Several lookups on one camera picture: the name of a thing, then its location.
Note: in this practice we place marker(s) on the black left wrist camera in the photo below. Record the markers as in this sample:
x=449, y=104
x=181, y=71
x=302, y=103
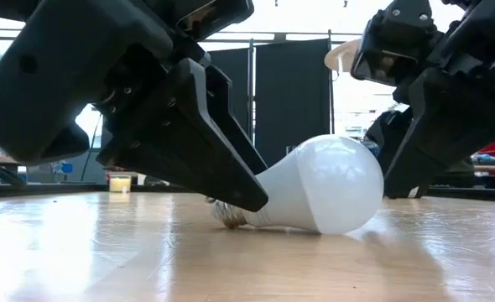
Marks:
x=226, y=12

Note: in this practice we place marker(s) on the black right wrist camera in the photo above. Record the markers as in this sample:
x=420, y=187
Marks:
x=394, y=38

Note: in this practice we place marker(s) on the wooden side table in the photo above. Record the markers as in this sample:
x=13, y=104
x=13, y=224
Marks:
x=0, y=159

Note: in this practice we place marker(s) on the small blue box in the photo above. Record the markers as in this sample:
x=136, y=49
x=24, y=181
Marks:
x=66, y=168

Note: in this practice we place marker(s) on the black table edge rail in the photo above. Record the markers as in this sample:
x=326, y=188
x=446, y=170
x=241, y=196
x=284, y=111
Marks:
x=63, y=189

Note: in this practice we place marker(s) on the white lightbulb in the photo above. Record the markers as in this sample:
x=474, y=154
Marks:
x=335, y=184

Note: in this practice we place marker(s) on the white paper roll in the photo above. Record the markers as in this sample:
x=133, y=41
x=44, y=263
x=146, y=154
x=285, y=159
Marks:
x=142, y=179

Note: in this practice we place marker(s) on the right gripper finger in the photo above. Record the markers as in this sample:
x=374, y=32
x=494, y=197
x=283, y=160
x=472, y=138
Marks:
x=453, y=126
x=388, y=134

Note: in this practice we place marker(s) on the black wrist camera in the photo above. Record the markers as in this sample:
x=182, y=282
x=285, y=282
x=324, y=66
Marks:
x=394, y=38
x=226, y=12

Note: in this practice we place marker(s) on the yellow candle jar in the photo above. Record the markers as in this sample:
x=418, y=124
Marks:
x=120, y=184

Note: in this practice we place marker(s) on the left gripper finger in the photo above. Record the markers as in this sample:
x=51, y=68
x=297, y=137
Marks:
x=235, y=126
x=180, y=147

